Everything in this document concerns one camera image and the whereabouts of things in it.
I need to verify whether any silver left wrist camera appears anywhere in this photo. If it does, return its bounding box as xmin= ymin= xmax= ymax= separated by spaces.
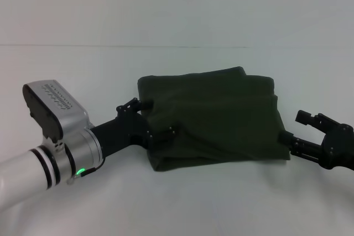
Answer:
xmin=22 ymin=79 xmax=90 ymax=144

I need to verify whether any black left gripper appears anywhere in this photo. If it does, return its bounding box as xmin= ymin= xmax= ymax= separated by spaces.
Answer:
xmin=90 ymin=97 xmax=176 ymax=157

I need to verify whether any dark green shirt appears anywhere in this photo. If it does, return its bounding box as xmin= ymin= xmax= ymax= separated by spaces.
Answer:
xmin=137 ymin=66 xmax=291 ymax=172

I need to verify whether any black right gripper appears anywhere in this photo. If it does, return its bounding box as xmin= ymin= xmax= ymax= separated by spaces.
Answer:
xmin=278 ymin=109 xmax=354 ymax=171

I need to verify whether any dark thin cable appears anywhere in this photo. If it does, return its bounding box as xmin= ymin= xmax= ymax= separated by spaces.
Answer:
xmin=80 ymin=158 xmax=106 ymax=178

